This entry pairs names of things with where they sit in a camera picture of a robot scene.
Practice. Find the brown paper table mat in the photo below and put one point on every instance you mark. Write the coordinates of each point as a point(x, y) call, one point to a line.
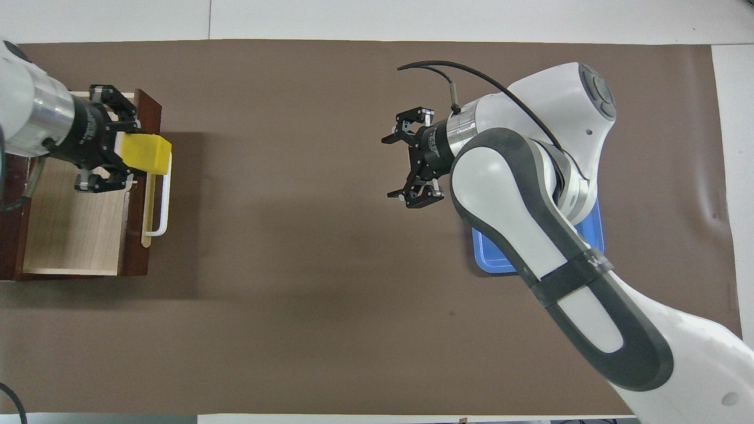
point(294, 294)

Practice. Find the blue plastic tray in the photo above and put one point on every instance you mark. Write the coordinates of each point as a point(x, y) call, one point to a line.
point(492, 259)

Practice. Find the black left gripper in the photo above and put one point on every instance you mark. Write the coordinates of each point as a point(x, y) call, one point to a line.
point(88, 135)

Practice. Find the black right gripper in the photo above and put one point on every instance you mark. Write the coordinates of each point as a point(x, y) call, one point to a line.
point(433, 153)

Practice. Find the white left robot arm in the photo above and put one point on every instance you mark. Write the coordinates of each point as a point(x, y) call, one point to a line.
point(29, 100)

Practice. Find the yellow cube block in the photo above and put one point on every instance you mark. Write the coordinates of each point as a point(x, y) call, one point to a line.
point(147, 153)

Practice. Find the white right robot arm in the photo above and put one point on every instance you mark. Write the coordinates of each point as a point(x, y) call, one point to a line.
point(518, 206)

